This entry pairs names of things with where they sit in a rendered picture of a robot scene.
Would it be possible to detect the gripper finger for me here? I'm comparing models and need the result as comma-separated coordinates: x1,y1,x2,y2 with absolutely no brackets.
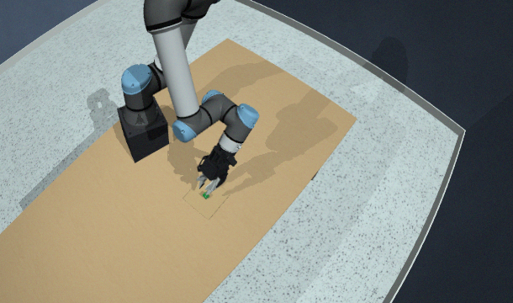
205,171,228,195
197,174,208,189

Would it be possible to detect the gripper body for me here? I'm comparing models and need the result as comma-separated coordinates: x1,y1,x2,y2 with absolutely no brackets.
198,143,236,181

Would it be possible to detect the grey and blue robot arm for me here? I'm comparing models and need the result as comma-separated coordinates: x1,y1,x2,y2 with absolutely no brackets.
121,0,259,153

